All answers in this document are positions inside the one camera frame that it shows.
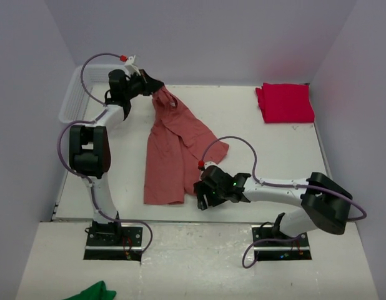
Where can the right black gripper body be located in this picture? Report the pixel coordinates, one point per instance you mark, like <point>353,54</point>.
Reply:
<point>215,196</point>

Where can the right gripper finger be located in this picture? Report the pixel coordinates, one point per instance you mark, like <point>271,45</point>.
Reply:
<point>203,201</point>
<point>200,188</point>

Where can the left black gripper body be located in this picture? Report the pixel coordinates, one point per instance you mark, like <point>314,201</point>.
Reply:
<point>137,86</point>

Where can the salmon pink t shirt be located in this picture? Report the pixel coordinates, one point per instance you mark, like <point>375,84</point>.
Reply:
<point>175,146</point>

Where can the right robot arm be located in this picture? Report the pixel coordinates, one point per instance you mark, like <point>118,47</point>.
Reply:
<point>320,202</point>

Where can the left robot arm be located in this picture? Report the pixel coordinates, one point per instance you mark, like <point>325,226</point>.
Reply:
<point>89,149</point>

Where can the white plastic basket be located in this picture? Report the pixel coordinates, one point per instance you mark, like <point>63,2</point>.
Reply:
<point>77,104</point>

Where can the folded red t shirt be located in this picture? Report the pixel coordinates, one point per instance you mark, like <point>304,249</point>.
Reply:
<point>285,103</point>

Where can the green cloth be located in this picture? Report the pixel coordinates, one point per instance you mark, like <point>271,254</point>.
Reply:
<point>97,291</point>

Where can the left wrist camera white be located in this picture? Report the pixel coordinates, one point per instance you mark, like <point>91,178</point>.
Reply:
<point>130,64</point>

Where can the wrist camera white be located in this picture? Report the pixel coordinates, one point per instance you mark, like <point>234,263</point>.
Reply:
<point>130,64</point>
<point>202,165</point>

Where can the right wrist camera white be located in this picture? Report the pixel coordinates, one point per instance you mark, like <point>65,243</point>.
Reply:
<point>202,165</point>

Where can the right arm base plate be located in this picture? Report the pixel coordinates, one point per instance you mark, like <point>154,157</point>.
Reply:
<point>279,251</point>

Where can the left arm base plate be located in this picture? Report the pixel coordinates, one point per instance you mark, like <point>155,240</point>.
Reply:
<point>113,242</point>

